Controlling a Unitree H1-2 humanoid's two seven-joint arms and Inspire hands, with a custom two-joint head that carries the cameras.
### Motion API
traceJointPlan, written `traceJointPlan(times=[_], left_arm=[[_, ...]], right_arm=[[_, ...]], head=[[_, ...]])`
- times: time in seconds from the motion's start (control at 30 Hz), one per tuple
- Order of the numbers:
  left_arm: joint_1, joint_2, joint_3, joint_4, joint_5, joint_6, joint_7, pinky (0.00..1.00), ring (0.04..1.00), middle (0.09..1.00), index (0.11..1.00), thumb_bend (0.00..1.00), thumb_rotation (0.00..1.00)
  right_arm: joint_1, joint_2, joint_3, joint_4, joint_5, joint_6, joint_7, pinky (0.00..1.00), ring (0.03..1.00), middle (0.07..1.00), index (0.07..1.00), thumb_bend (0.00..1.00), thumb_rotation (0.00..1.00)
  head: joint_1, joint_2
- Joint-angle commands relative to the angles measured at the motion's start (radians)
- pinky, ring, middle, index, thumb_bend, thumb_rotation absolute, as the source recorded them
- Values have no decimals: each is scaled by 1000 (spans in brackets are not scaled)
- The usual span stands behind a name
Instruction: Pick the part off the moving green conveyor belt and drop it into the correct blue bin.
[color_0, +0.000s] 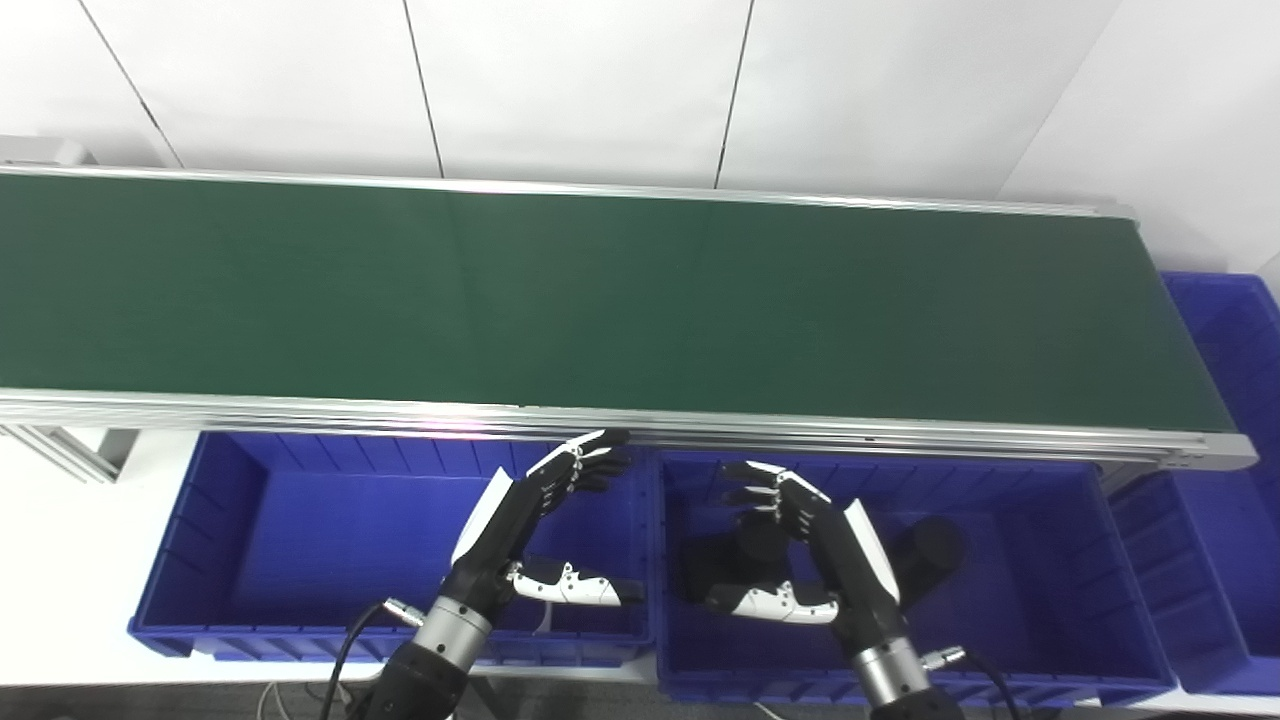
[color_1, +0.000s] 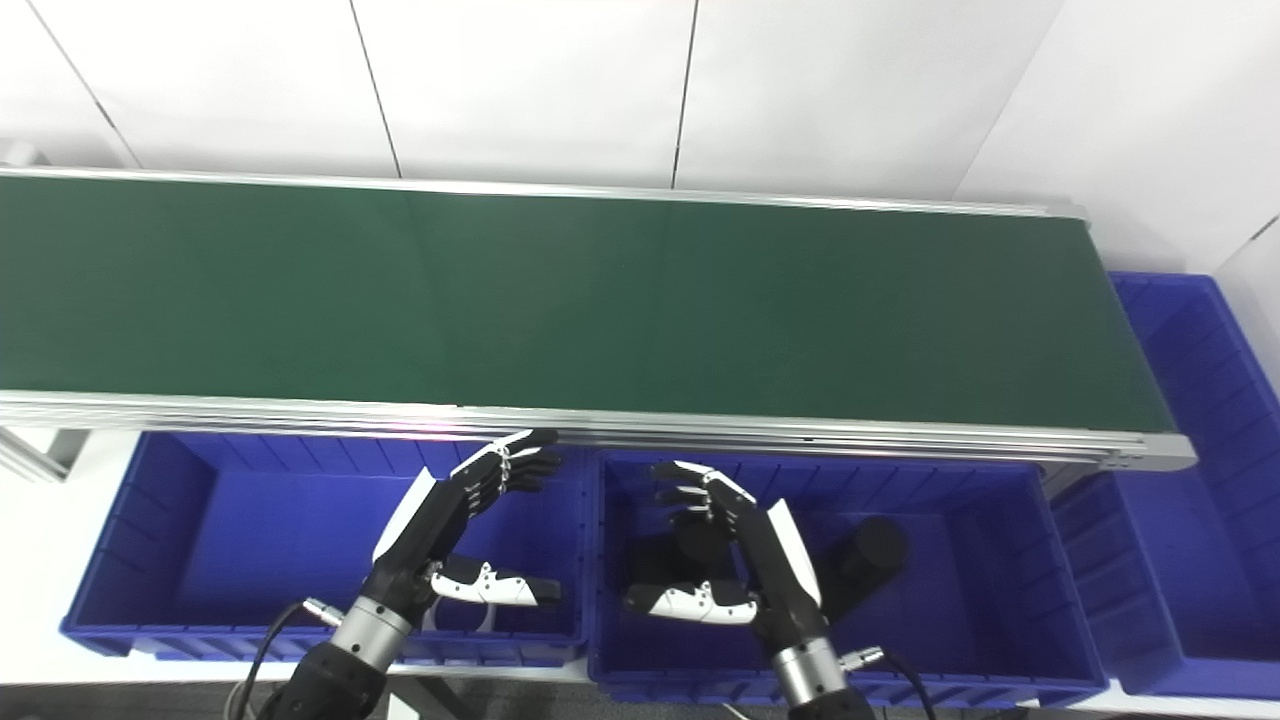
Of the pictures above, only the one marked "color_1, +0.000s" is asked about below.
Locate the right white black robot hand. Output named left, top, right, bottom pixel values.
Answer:
left=622, top=460, right=827, bottom=654

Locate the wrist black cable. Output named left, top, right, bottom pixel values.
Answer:
left=225, top=597, right=347, bottom=720
left=840, top=646, right=938, bottom=720

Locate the blue plastic bin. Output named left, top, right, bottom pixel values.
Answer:
left=60, top=430, right=593, bottom=669
left=588, top=448, right=1109, bottom=709
left=1050, top=272, right=1280, bottom=699

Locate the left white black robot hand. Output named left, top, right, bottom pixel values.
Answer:
left=370, top=430, right=564, bottom=622

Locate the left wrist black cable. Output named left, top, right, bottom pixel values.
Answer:
left=225, top=597, right=347, bottom=720

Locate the black cylinder part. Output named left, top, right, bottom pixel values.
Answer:
left=812, top=515, right=910, bottom=623

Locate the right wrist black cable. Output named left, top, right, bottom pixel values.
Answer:
left=840, top=646, right=938, bottom=720

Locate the aluminium conveyor leg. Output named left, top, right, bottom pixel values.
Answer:
left=0, top=428, right=94, bottom=485

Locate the green conveyor belt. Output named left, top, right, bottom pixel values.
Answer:
left=0, top=175, right=1177, bottom=436
left=0, top=165, right=1199, bottom=474

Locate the black cylinder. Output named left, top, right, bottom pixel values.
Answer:
left=625, top=520, right=741, bottom=601

